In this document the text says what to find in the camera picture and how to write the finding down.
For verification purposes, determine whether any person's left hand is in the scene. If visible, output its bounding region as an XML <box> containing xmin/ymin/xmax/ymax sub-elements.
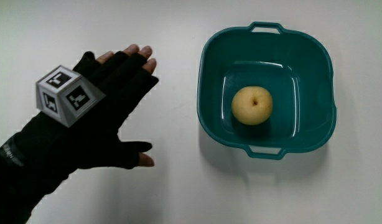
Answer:
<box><xmin>21</xmin><ymin>44</ymin><xmax>160</xmax><ymax>185</ymax></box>

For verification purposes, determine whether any yellow round pear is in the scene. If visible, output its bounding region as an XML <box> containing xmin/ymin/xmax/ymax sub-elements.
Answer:
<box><xmin>231</xmin><ymin>86</ymin><xmax>274</xmax><ymax>126</ymax></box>

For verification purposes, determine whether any teal plastic basin plate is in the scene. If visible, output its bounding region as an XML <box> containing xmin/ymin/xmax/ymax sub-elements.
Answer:
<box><xmin>197</xmin><ymin>21</ymin><xmax>337</xmax><ymax>161</ymax></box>

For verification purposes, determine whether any person's left forearm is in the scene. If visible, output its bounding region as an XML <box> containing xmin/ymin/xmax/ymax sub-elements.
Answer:
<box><xmin>0</xmin><ymin>128</ymin><xmax>74</xmax><ymax>224</ymax></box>

